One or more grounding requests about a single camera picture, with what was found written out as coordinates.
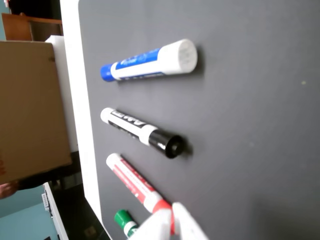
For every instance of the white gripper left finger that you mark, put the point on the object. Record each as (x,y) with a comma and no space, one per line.
(157,225)

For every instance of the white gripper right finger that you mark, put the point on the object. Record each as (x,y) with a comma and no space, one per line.
(187,225)

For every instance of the black dry erase marker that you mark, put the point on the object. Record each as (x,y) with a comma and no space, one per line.
(130,125)

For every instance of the green dry erase marker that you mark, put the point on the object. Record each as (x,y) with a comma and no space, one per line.
(122,218)

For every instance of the red dry erase marker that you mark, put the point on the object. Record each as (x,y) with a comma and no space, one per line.
(130,180)

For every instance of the blue dry erase marker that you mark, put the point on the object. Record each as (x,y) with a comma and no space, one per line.
(150,65)

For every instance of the person's hand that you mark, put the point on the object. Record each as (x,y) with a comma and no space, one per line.
(7,190)

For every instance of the white panel with label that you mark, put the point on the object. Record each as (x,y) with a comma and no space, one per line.
(56,220)

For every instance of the grey rubber mat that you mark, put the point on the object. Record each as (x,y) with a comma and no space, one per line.
(250,125)

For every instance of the brown cardboard box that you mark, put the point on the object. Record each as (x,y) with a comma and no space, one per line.
(30,112)

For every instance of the brown wooden furniture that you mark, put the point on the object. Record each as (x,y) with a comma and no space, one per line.
(15,27)

